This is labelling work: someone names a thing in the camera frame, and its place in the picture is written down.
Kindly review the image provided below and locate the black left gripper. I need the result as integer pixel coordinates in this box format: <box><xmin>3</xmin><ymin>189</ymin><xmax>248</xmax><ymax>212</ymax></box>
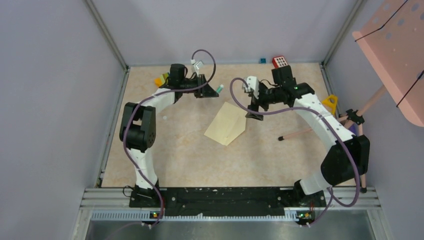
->
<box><xmin>179</xmin><ymin>74</ymin><xmax>219</xmax><ymax>98</ymax></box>

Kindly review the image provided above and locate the cream yellow envelope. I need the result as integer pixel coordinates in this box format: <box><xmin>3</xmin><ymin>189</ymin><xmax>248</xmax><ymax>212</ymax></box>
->
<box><xmin>204</xmin><ymin>102</ymin><xmax>247</xmax><ymax>146</ymax></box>

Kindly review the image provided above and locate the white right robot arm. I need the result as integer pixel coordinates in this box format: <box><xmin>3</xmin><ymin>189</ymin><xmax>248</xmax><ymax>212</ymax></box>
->
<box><xmin>242</xmin><ymin>65</ymin><xmax>370</xmax><ymax>206</ymax></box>

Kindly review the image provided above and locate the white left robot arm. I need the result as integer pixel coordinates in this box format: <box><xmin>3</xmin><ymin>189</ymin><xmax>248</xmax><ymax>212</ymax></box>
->
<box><xmin>119</xmin><ymin>63</ymin><xmax>219</xmax><ymax>207</ymax></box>

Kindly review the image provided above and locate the striped toy block stack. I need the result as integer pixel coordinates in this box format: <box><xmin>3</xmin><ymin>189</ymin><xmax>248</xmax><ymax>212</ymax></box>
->
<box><xmin>154</xmin><ymin>73</ymin><xmax>169</xmax><ymax>87</ymax></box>

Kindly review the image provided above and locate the red grid toy block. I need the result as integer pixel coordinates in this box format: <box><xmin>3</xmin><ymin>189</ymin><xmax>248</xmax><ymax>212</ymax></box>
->
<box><xmin>271</xmin><ymin>55</ymin><xmax>289</xmax><ymax>69</ymax></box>

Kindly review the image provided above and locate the yellow triangle toy block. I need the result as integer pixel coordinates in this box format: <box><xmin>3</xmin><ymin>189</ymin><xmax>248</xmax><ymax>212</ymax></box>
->
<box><xmin>321</xmin><ymin>94</ymin><xmax>338</xmax><ymax>116</ymax></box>

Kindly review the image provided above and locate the purple rolled mat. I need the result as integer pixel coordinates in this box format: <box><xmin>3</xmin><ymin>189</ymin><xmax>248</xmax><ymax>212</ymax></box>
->
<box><xmin>349</xmin><ymin>123</ymin><xmax>359</xmax><ymax>136</ymax></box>

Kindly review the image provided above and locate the pink music stand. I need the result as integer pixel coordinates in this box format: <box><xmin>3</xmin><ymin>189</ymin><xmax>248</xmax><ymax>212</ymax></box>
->
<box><xmin>277</xmin><ymin>0</ymin><xmax>424</xmax><ymax>194</ymax></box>

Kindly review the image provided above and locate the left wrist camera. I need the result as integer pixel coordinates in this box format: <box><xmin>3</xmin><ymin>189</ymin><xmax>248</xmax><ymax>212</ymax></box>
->
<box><xmin>190</xmin><ymin>59</ymin><xmax>204</xmax><ymax>75</ymax></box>

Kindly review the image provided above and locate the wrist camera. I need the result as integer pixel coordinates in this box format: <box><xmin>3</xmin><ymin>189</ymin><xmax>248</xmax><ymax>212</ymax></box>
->
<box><xmin>190</xmin><ymin>59</ymin><xmax>204</xmax><ymax>75</ymax></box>
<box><xmin>242</xmin><ymin>76</ymin><xmax>259</xmax><ymax>99</ymax></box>

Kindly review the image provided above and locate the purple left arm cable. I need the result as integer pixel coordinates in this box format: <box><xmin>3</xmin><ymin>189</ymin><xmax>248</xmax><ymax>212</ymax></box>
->
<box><xmin>105</xmin><ymin>49</ymin><xmax>217</xmax><ymax>240</ymax></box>

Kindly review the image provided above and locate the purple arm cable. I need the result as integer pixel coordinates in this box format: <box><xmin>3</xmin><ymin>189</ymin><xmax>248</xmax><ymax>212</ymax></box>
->
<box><xmin>105</xmin><ymin>49</ymin><xmax>217</xmax><ymax>240</ymax></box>
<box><xmin>230</xmin><ymin>77</ymin><xmax>361</xmax><ymax>228</ymax></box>

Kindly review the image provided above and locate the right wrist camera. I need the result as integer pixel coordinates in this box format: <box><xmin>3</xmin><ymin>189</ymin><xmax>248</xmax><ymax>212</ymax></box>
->
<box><xmin>242</xmin><ymin>76</ymin><xmax>259</xmax><ymax>99</ymax></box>

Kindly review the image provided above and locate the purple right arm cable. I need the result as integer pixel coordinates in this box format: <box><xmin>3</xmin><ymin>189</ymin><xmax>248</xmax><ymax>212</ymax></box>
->
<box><xmin>230</xmin><ymin>77</ymin><xmax>361</xmax><ymax>228</ymax></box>

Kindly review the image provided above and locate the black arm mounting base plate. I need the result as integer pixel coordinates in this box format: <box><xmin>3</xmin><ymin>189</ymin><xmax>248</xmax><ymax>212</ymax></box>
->
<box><xmin>129</xmin><ymin>187</ymin><xmax>326</xmax><ymax>217</ymax></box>

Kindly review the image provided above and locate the aluminium frame rail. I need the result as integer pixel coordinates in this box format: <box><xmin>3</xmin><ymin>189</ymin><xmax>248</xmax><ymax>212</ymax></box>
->
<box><xmin>72</xmin><ymin>186</ymin><xmax>393</xmax><ymax>240</ymax></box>

